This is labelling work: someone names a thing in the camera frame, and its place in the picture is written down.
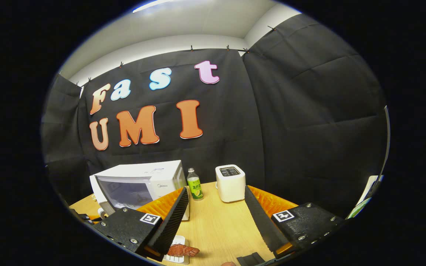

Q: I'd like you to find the red cooked crayfish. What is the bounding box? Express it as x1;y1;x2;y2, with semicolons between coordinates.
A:
167;244;200;258

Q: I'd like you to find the black backdrop cloth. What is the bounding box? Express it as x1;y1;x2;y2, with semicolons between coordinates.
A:
41;13;389;218

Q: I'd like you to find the white ridged plate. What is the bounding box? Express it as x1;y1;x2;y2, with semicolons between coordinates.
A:
162;235;191;265

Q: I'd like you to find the white microwave oven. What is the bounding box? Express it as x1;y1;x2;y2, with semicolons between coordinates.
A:
89;160;190;221

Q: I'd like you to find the green drink bottle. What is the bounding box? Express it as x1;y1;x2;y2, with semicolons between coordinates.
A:
187;168;204;201

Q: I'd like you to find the white toaster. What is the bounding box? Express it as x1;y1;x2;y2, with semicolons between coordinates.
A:
215;164;246;203

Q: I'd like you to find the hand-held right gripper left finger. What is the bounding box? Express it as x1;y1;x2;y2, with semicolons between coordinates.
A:
93;187;190;262

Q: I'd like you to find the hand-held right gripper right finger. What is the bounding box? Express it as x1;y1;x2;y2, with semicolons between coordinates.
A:
244;185;346;259

